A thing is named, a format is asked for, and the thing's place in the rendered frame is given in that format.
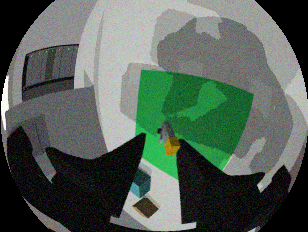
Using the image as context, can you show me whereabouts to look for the grey panel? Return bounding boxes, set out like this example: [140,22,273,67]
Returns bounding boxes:
[5,87,108,176]

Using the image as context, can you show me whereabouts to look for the teal block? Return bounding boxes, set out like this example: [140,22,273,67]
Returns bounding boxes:
[130,169,151,198]

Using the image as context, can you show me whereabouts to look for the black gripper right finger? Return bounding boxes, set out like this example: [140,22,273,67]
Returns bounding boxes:
[177,139,266,225]

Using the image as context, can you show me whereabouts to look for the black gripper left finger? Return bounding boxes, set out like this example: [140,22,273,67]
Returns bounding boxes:
[45,133,146,218]

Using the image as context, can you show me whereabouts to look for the brown block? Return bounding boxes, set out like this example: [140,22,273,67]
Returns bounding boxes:
[131,198,158,218]

